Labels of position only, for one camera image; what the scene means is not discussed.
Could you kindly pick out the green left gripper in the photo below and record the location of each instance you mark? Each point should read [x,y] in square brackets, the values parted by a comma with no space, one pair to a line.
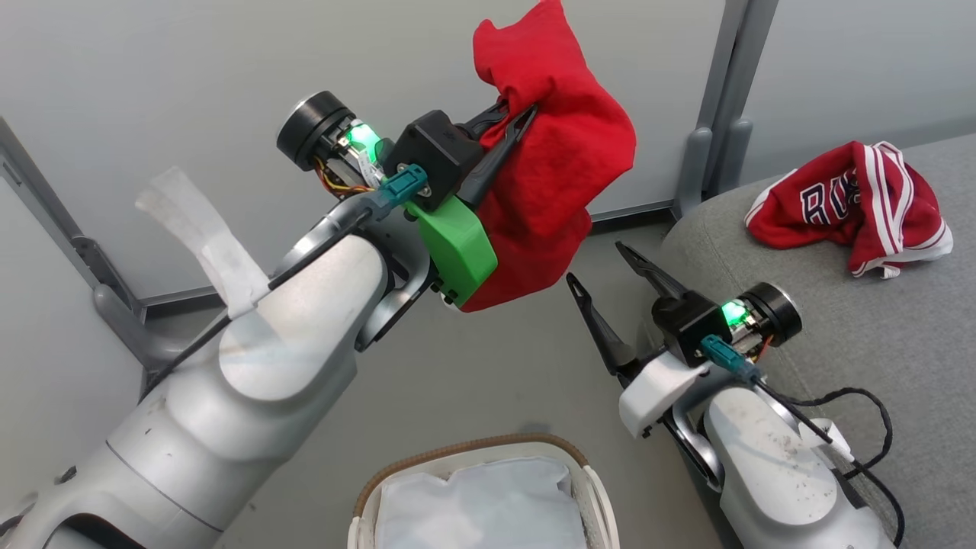
[457,248]

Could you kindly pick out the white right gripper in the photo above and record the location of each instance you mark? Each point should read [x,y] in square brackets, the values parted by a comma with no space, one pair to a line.
[656,393]

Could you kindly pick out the red Bulls 23 jersey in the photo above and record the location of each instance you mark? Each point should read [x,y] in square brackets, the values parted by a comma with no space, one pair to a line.
[557,152]

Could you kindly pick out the red jersey with white trim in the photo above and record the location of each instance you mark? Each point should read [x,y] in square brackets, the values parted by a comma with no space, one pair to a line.
[839,213]

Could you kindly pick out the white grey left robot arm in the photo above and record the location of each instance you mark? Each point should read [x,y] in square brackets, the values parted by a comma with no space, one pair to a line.
[229,396]

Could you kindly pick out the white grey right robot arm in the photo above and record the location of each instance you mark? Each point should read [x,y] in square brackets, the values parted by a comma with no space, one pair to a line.
[770,473]

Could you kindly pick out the grey fabric sofa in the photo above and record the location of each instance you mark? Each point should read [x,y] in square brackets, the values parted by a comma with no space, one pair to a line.
[877,320]

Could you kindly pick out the grey partition foot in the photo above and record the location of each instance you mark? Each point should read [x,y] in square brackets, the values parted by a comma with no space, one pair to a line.
[695,175]
[730,156]

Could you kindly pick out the white laundry basket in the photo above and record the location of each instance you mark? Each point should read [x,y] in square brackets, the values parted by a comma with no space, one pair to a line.
[595,488]

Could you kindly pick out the white tape strip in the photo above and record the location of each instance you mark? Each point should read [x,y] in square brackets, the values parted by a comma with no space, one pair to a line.
[831,438]

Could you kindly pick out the white basket liner cloth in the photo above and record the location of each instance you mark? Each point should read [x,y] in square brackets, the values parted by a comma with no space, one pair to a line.
[488,503]

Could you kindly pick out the translucent tape flag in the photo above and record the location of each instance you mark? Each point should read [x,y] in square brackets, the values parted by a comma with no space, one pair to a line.
[206,236]

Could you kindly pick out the grey partition caster leg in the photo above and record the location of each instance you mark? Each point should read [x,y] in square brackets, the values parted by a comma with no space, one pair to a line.
[126,328]

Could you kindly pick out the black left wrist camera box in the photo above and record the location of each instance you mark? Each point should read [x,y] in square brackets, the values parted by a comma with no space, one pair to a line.
[435,152]

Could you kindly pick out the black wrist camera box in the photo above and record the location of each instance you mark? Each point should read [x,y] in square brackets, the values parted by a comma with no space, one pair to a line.
[690,324]
[435,152]

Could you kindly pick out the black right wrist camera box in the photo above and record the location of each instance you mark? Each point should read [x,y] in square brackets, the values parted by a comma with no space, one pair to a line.
[690,324]

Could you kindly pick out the grey double partition post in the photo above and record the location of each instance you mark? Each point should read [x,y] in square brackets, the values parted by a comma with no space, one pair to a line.
[736,53]

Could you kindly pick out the dark hinge bracket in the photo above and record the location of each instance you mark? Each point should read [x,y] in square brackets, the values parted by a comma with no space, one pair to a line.
[103,267]

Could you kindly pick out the grey partition corner post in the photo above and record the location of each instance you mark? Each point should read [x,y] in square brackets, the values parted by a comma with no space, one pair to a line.
[38,191]

